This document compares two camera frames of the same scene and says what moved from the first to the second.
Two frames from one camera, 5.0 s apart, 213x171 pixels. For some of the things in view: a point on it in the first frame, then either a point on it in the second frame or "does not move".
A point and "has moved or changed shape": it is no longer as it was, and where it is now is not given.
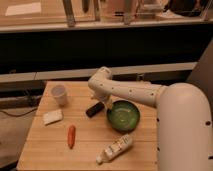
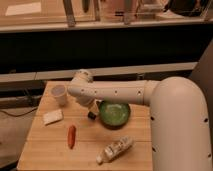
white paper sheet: [23, 9] does not move
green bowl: [123, 116] has moved or changed shape
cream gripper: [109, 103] → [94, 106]
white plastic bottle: [115, 148] does not move
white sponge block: [52, 116] does not move
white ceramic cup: [59, 92] does not move
